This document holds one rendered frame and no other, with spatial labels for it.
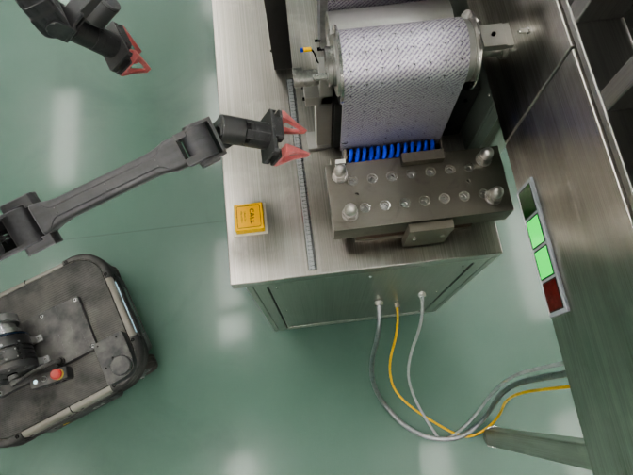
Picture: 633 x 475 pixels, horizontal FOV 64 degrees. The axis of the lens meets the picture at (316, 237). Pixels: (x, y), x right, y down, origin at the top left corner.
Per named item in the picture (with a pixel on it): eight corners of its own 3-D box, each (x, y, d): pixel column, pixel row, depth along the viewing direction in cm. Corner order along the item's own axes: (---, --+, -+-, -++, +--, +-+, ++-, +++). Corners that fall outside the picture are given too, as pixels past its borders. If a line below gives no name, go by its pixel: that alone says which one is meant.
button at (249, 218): (235, 208, 126) (233, 204, 124) (263, 204, 127) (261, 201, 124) (236, 235, 124) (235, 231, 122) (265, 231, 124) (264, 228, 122)
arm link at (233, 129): (219, 138, 99) (219, 109, 100) (207, 145, 105) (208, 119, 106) (251, 142, 103) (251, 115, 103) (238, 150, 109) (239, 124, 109)
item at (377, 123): (339, 149, 118) (342, 104, 100) (439, 138, 118) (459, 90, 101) (340, 151, 118) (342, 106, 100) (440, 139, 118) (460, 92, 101)
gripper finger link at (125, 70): (150, 46, 124) (120, 30, 115) (161, 67, 121) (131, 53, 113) (133, 64, 126) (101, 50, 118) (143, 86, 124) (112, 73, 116)
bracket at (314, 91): (304, 135, 133) (299, 58, 104) (329, 132, 133) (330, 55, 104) (306, 152, 131) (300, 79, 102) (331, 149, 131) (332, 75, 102)
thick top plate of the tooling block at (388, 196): (325, 176, 121) (325, 165, 115) (489, 157, 122) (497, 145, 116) (333, 239, 116) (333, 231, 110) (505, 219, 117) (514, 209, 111)
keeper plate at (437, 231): (400, 239, 122) (408, 223, 112) (442, 235, 122) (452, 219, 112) (402, 249, 121) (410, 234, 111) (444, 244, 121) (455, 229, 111)
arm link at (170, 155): (23, 258, 98) (-8, 208, 96) (36, 253, 104) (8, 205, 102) (222, 161, 99) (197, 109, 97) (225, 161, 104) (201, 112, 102)
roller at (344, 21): (325, 38, 116) (325, -2, 105) (434, 25, 117) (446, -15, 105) (332, 82, 112) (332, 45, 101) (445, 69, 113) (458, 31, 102)
